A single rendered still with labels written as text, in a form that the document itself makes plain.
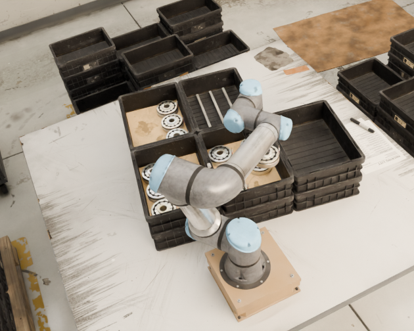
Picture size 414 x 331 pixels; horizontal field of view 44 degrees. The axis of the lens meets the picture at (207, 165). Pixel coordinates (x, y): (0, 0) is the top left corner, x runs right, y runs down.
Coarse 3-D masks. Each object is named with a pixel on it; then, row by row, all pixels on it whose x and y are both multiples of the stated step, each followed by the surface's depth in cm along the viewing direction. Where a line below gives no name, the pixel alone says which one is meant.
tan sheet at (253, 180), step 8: (232, 144) 230; (208, 152) 228; (272, 168) 217; (248, 176) 216; (256, 176) 215; (264, 176) 215; (272, 176) 214; (248, 184) 213; (256, 184) 212; (264, 184) 212
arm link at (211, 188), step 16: (256, 128) 161; (272, 128) 161; (288, 128) 164; (256, 144) 153; (272, 144) 161; (240, 160) 146; (256, 160) 151; (208, 176) 138; (224, 176) 139; (240, 176) 142; (192, 192) 137; (208, 192) 137; (224, 192) 138; (208, 208) 141
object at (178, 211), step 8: (184, 136) 223; (192, 136) 222; (152, 144) 221; (160, 144) 221; (200, 144) 218; (200, 152) 215; (136, 168) 212; (136, 176) 209; (144, 200) 200; (144, 208) 197; (152, 216) 194; (160, 216) 194; (168, 216) 195
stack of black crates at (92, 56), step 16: (96, 32) 361; (64, 48) 358; (80, 48) 363; (96, 48) 362; (112, 48) 342; (64, 64) 335; (80, 64) 341; (96, 64) 345; (112, 64) 350; (64, 80) 342; (80, 80) 348; (96, 80) 353; (112, 80) 359; (80, 96) 356
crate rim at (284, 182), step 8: (216, 128) 224; (224, 128) 224; (200, 136) 221; (280, 152) 209; (208, 160) 211; (288, 168) 203; (272, 184) 198; (280, 184) 199; (288, 184) 200; (240, 192) 197; (248, 192) 197; (256, 192) 199
